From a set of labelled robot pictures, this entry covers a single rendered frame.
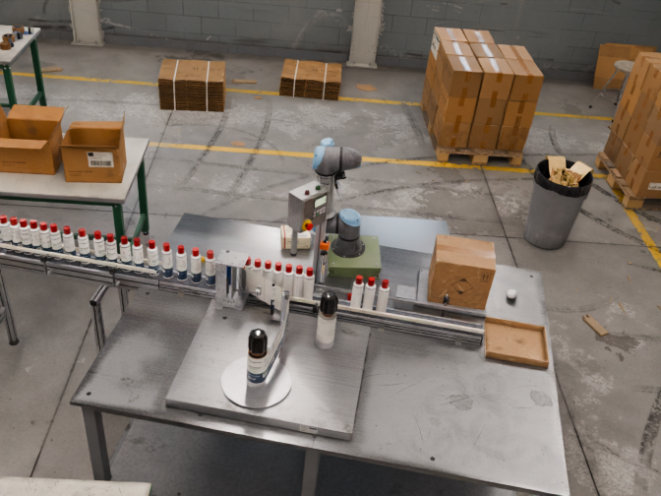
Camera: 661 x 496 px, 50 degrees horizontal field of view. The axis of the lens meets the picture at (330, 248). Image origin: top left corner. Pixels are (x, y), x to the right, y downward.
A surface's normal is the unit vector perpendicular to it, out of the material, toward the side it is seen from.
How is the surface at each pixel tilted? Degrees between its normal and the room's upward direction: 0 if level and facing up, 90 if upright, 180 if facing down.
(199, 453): 1
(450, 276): 90
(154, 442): 1
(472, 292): 90
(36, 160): 90
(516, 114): 90
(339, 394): 0
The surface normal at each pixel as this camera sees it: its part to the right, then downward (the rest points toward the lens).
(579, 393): 0.08, -0.80
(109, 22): 0.01, 0.59
